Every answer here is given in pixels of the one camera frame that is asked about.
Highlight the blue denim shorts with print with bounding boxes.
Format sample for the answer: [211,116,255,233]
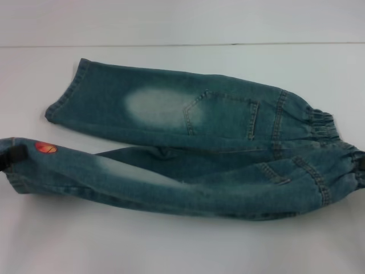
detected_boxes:
[0,58,365,221]

